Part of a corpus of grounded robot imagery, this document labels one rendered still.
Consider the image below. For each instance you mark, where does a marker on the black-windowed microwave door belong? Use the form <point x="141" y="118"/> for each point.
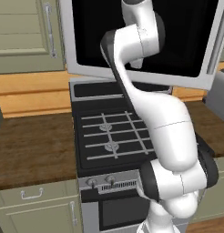
<point x="186" y="36"/>

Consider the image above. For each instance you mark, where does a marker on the grey countertop appliance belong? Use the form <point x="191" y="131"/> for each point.
<point x="218" y="94"/>

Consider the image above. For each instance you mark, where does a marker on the green base cupboard run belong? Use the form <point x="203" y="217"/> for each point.
<point x="218" y="188"/>

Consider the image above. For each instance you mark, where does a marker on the black oven door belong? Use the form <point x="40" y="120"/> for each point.
<point x="123" y="212"/>

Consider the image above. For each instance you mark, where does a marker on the green drawer front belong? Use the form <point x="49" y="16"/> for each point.
<point x="56" y="191"/>

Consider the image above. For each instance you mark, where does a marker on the black and silver stove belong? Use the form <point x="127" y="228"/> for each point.
<point x="95" y="148"/>

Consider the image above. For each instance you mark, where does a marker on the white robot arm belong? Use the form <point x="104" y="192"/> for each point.
<point x="168" y="130"/>

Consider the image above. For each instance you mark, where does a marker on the green wall cupboard door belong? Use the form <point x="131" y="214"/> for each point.
<point x="22" y="36"/>

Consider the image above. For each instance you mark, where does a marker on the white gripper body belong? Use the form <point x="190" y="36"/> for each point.
<point x="136" y="63"/>

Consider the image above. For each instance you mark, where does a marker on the silver microwave oven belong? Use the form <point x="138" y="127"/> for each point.
<point x="86" y="71"/>

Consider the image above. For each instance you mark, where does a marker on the silver stove knob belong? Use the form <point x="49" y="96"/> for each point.
<point x="110" y="179"/>
<point x="92" y="182"/>

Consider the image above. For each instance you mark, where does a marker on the green base cupboard door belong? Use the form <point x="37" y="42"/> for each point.
<point x="35" y="218"/>

